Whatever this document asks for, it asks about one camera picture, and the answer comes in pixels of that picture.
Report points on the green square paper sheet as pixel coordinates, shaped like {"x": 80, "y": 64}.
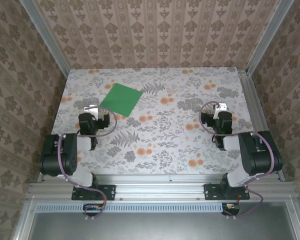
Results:
{"x": 121, "y": 100}

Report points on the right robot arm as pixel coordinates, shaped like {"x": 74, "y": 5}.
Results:
{"x": 257, "y": 157}

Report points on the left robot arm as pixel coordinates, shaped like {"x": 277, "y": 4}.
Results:
{"x": 70, "y": 155}

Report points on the grey metal sheet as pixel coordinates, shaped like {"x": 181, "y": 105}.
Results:
{"x": 160, "y": 227}

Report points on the floral patterned table mat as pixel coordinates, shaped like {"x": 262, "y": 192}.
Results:
{"x": 102, "y": 80}

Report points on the small black connector board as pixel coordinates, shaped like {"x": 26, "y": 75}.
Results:
{"x": 92, "y": 208}
{"x": 231, "y": 207}

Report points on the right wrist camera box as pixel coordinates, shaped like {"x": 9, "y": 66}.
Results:
{"x": 225, "y": 120}

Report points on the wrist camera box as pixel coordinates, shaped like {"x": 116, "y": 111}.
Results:
{"x": 86, "y": 122}
{"x": 225, "y": 120}

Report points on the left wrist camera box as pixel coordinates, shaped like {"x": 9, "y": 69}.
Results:
{"x": 86, "y": 122}

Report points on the aluminium table side rail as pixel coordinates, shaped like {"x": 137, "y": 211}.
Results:
{"x": 256, "y": 112}

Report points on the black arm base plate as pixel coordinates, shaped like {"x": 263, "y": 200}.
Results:
{"x": 110, "y": 192}
{"x": 211, "y": 192}

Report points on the wide aluminium frame rail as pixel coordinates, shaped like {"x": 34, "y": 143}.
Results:
{"x": 160, "y": 186}

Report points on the aluminium frame post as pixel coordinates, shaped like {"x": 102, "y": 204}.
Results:
{"x": 267, "y": 37}
{"x": 48, "y": 37}

